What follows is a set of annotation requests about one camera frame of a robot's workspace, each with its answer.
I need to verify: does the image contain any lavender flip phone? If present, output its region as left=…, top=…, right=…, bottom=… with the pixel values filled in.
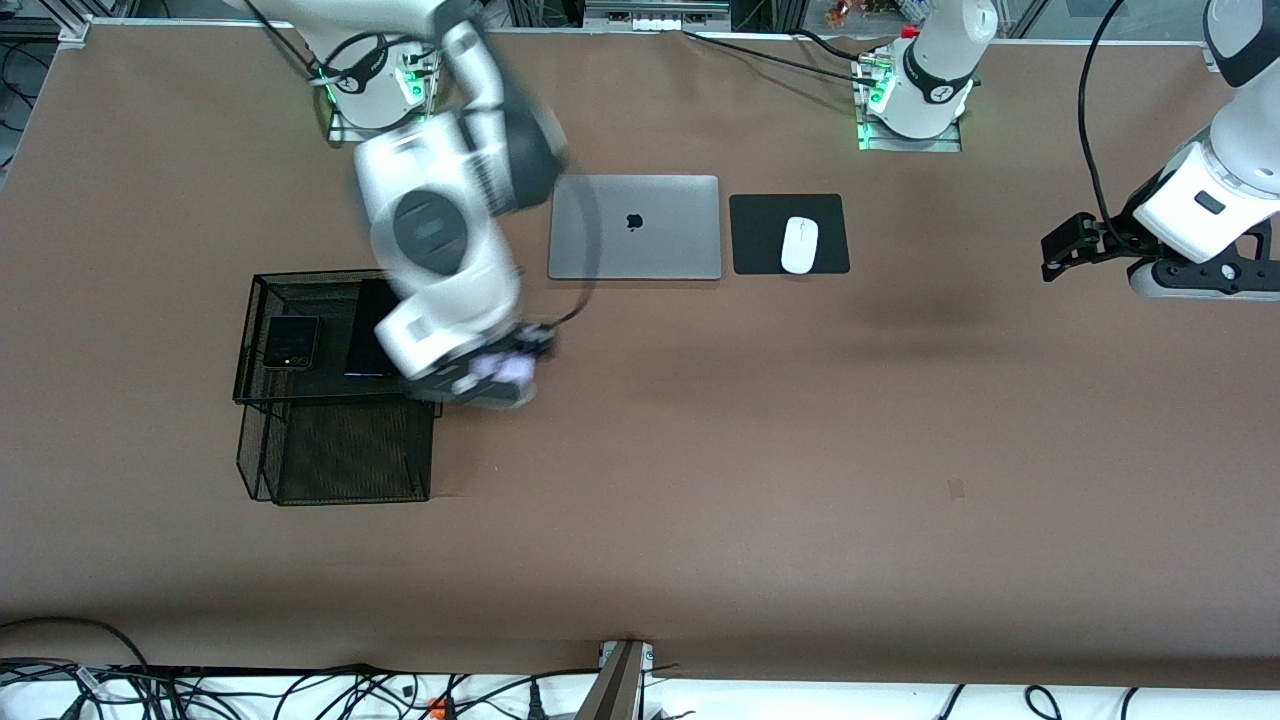
left=468, top=350, right=541, bottom=387

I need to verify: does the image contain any black slab smartphone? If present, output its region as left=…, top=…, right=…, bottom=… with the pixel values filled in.
left=344, top=278, right=403, bottom=380

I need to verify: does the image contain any black flip phone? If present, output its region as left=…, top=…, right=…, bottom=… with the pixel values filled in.
left=262, top=314, right=322, bottom=372

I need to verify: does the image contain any silver closed laptop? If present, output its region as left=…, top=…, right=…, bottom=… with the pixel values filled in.
left=548, top=175, right=723, bottom=282

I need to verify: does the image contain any black mesh desk organizer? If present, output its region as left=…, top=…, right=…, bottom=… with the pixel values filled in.
left=232, top=267, right=443, bottom=507

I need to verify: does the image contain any black mouse pad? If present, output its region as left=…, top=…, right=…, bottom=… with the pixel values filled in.
left=729, top=193, right=851, bottom=276

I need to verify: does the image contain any white computer mouse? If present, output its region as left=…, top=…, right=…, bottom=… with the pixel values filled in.
left=780, top=216, right=820, bottom=275

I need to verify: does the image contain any white power strip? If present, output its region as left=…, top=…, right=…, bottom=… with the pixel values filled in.
left=583, top=0, right=733, bottom=33

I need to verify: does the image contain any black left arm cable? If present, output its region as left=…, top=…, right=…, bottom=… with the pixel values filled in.
left=1077, top=0, right=1133, bottom=233

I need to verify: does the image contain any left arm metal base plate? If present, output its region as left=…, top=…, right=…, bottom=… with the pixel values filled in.
left=857, top=118, right=963, bottom=154

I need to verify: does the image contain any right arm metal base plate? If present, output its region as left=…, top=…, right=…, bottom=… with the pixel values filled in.
left=328, top=100, right=433, bottom=143

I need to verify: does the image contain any black cable across table edge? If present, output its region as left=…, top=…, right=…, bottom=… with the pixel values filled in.
left=683, top=30, right=871, bottom=83

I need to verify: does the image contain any aluminium post bracket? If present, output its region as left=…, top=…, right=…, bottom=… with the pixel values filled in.
left=575, top=640, right=653, bottom=720

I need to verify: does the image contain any black looping floor cable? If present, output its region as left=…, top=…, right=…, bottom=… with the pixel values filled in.
left=0, top=616, right=153, bottom=673

